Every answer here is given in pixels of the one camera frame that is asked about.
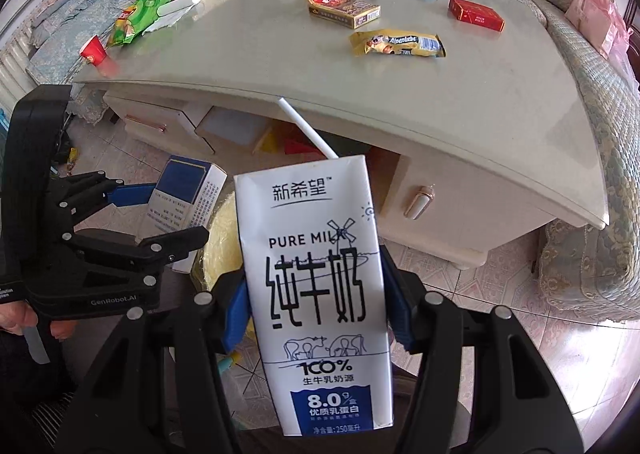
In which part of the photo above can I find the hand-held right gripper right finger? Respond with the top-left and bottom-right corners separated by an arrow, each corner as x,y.
382,259 -> 587,454

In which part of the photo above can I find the yellow candy wrapper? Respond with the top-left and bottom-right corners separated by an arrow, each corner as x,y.
349,29 -> 447,59

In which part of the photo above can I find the pink plastic bag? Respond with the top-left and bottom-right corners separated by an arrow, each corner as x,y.
565,0 -> 628,60

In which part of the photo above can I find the white plastic tube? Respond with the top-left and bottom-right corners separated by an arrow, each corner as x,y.
157,0 -> 201,18

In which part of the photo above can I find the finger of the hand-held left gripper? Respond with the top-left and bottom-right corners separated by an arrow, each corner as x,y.
30,225 -> 211,297
47,171 -> 160,241

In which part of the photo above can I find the person's left hand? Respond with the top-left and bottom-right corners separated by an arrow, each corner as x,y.
0,304 -> 76,342

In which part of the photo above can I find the blue white cardboard box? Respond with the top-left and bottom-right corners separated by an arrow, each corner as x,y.
135,155 -> 228,275

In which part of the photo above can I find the blue patterned armchair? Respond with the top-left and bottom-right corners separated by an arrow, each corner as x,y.
25,0 -> 141,85

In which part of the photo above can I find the white radiator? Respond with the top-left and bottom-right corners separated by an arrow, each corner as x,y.
0,0 -> 136,105

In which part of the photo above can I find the rose gold drawer handle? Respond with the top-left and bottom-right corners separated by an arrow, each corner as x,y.
125,114 -> 169,132
405,185 -> 436,220

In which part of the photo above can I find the red paper cup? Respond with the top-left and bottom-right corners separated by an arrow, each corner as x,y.
80,34 -> 108,66

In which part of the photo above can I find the white paper napkin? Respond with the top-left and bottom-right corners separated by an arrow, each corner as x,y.
142,9 -> 188,35

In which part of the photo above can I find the white coffee table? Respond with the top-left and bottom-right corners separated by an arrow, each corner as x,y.
70,0 -> 611,270

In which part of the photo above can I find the green snack bag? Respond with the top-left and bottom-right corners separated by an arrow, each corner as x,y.
107,0 -> 176,48

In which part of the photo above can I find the white drinking straw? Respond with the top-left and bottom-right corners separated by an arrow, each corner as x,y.
277,97 -> 337,160

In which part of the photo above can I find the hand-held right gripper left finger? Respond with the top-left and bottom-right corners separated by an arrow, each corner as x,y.
52,270 -> 261,454

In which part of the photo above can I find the white blue milk carton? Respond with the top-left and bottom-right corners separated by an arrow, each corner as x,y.
234,153 -> 396,437

